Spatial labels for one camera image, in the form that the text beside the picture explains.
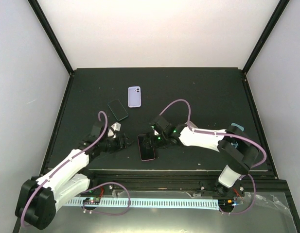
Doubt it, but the right controller board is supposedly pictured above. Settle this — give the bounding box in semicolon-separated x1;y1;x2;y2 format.
218;199;241;207

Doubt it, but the black front aluminium rail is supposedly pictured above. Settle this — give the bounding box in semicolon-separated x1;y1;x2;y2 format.
81;169;289;193

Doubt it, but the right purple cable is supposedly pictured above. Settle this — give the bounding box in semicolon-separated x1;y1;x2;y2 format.
158;99;267;216

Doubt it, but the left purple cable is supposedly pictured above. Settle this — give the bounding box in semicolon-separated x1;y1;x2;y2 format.
19;111;109;229

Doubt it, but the left controller board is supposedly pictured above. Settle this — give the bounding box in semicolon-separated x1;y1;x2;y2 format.
83;197;101;205

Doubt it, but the lilac phone case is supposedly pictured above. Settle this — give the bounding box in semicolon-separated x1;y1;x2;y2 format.
128;86;141;108

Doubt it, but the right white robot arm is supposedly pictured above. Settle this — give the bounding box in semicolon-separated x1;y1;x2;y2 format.
138;116;259;197

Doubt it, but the right black frame post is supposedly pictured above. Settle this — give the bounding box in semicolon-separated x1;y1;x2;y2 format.
242;0;290;75

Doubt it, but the teal-edged black phone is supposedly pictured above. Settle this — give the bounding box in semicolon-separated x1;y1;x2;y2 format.
107;99;128;121

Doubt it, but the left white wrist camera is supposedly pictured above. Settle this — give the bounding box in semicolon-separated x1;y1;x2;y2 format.
107;122;121;138

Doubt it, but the black frame post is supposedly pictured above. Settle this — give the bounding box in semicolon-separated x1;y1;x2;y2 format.
28;0;74;75
242;0;290;75

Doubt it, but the white slotted cable duct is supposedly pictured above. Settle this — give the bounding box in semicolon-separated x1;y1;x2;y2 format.
65;197;219;210

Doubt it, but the black phone case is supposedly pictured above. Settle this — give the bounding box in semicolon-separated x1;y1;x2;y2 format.
137;133;157;162

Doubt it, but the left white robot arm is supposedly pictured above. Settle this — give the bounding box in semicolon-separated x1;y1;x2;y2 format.
15;122;133;230

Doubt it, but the purple cable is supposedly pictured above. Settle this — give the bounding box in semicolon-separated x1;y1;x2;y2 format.
158;99;267;216
19;111;109;229

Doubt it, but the teal phone case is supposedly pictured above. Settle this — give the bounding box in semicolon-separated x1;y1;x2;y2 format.
230;122;245;149

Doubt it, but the left black frame post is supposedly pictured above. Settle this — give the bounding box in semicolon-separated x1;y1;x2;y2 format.
28;0;74;75

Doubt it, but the controller board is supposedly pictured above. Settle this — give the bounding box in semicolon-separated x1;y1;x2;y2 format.
218;199;241;207
83;197;101;205

